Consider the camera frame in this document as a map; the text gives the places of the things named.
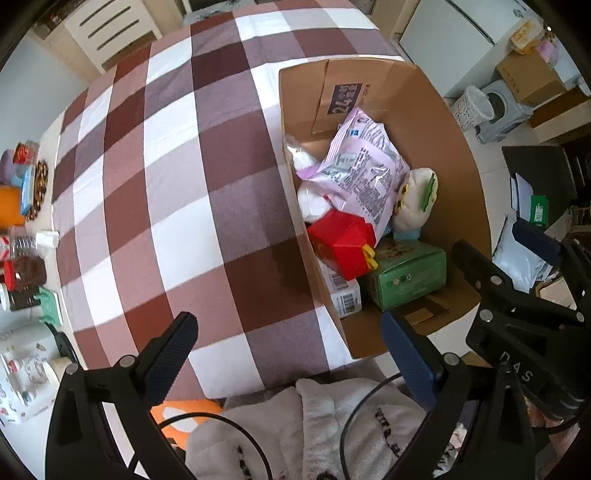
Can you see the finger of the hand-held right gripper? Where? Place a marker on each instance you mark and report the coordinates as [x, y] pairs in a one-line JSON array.
[[485, 272], [538, 242]]

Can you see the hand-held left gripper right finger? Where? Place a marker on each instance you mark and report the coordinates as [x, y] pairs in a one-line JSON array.
[[408, 357]]

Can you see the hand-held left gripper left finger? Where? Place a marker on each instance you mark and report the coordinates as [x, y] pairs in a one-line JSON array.
[[171, 357]]

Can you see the small white barcode box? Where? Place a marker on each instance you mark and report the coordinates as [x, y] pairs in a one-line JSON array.
[[344, 295]]

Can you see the white plush with green leaf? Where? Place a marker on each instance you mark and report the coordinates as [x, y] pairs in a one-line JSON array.
[[413, 207]]

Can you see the purple snack packet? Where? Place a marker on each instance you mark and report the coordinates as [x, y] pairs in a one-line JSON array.
[[364, 170]]

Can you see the white plastic bag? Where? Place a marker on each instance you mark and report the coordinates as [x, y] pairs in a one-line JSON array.
[[311, 203]]

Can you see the large cardboard box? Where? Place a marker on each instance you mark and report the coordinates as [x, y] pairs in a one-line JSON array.
[[406, 92]]

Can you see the clear bag of white cotton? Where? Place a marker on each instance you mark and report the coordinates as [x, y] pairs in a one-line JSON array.
[[302, 157]]

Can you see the orange container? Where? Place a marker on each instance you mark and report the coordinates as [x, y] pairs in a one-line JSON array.
[[9, 207]]

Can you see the green packet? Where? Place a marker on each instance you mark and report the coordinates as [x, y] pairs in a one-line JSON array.
[[539, 211]]

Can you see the grey plastic bag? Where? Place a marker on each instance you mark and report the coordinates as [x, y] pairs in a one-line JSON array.
[[515, 263]]

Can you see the orange and white cloth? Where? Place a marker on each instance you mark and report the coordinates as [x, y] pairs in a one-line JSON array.
[[184, 408]]

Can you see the white paper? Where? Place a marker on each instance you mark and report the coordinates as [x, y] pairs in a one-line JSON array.
[[521, 189]]

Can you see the green carton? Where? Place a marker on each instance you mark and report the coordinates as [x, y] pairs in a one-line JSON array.
[[406, 277]]

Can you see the dark table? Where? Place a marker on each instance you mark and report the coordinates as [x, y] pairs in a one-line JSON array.
[[545, 161]]

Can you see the white fluffy robe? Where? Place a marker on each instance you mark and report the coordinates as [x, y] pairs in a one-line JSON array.
[[323, 415]]

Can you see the clear plastic jar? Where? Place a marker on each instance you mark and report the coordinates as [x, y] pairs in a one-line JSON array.
[[53, 368]]

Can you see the flat cardboard box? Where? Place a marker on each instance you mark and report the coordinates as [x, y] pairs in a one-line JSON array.
[[561, 115]]

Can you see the green plastic holder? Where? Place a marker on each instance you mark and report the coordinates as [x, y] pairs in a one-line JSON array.
[[51, 307]]

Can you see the grey plastic stool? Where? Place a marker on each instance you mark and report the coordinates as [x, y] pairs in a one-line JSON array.
[[503, 115]]

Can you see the white patterned bin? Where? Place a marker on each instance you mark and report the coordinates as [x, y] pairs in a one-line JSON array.
[[471, 110]]

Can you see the dark jar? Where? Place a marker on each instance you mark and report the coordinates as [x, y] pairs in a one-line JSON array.
[[21, 300]]

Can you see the small cardboard box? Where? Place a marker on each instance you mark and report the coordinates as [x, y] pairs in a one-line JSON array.
[[531, 78]]

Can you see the jar with red lid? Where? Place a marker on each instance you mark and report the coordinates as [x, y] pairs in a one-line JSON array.
[[30, 272]]

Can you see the brown white checkered blanket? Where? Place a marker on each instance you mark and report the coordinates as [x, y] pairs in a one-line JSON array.
[[175, 184]]

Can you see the clear plastic bottle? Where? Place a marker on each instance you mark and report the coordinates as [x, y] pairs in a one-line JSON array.
[[23, 244]]

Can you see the pink packet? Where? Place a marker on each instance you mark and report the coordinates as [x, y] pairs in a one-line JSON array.
[[549, 51]]

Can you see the white bottle with red label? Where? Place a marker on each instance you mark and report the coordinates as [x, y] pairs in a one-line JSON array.
[[4, 247]]

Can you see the yellow snack bag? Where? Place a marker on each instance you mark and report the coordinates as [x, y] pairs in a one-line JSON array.
[[526, 37]]

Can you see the wooden beaded trivet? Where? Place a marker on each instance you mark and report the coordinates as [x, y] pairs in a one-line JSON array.
[[42, 182]]

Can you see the blue box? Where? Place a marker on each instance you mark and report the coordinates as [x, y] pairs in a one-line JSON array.
[[27, 189]]

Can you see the white refrigerator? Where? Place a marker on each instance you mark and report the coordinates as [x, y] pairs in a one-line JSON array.
[[443, 37]]

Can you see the purple cup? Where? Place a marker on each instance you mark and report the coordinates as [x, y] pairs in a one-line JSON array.
[[7, 168]]

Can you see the red can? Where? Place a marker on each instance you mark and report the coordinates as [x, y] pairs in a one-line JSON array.
[[24, 152]]

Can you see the white slatted cabinet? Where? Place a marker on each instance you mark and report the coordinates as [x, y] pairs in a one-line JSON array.
[[111, 27]]

